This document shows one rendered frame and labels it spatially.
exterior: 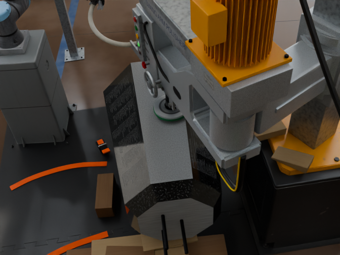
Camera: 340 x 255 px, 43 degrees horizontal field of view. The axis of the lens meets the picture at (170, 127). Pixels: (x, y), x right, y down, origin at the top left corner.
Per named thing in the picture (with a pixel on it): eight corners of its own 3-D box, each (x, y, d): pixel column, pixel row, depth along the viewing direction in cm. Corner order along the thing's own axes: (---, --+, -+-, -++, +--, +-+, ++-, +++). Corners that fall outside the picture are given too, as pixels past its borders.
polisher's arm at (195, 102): (259, 169, 198) (271, 90, 163) (216, 188, 193) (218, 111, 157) (187, 78, 245) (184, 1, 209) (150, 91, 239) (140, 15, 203)
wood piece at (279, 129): (278, 122, 253) (279, 116, 249) (285, 134, 246) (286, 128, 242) (246, 130, 250) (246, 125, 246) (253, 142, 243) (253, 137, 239)
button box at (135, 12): (148, 60, 231) (142, 14, 210) (143, 61, 230) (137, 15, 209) (142, 52, 236) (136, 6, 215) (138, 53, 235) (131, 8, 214)
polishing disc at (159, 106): (192, 116, 252) (192, 115, 251) (156, 121, 251) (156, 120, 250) (185, 92, 266) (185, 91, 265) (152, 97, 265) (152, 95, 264)
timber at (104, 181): (100, 183, 325) (97, 173, 316) (116, 182, 324) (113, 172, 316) (97, 217, 304) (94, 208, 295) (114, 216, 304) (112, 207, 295)
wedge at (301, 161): (312, 161, 232) (314, 155, 228) (305, 174, 226) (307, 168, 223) (278, 146, 240) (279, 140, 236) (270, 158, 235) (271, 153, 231)
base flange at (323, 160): (333, 102, 267) (335, 96, 263) (370, 163, 233) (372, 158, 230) (256, 113, 264) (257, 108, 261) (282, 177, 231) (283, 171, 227)
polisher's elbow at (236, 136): (231, 114, 198) (234, 81, 183) (262, 137, 187) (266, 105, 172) (200, 133, 190) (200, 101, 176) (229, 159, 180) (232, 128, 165)
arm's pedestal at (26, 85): (9, 150, 355) (-32, 70, 293) (22, 108, 389) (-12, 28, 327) (69, 146, 354) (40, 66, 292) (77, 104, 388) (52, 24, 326)
